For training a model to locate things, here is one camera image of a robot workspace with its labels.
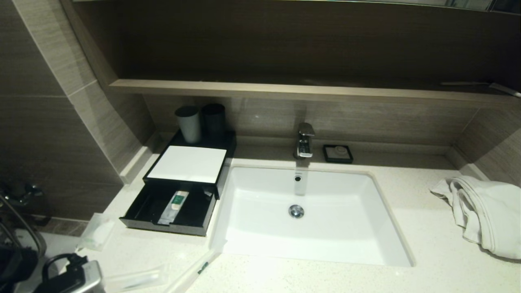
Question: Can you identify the grey plastic cup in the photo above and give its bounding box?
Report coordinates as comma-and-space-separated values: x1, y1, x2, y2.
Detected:
175, 106, 202, 144

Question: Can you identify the black sliding drawer tray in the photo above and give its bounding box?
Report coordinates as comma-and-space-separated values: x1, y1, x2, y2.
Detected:
119, 179, 218, 236

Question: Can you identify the long clear packet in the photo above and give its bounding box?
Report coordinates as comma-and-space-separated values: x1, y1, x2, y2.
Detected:
104, 265, 167, 292

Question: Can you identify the black drawer amenity box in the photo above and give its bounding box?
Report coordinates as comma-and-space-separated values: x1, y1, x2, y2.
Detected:
142, 128, 237, 200

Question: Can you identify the chrome faucet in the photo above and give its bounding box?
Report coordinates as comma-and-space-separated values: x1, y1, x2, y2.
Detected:
294, 123, 315, 159

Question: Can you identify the black plastic cup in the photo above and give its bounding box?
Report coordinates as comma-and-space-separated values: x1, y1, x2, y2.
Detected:
202, 103, 226, 137

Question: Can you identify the black square soap dish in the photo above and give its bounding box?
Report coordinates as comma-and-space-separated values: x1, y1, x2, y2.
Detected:
322, 144, 354, 164

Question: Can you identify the white ceramic sink basin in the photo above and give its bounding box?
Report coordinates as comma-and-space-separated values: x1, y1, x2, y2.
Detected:
210, 165, 416, 268

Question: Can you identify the wrapped toothbrush with green mark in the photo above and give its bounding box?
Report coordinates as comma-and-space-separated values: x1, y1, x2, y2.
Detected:
163, 248, 222, 293

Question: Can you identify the small clear cotton packet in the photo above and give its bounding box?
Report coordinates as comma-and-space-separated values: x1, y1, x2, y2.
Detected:
77, 212, 116, 251

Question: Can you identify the white crumpled towel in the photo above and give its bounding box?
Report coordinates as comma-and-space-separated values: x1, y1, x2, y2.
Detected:
429, 176, 521, 260

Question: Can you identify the grey wrapped shelf item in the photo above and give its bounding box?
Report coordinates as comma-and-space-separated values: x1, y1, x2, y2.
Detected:
488, 82, 521, 99

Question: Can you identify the wooden wall shelf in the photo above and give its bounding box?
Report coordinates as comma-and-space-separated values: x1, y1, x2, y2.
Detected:
110, 79, 521, 108

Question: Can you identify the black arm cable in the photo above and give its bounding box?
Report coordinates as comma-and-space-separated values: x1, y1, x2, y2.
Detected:
41, 253, 88, 282

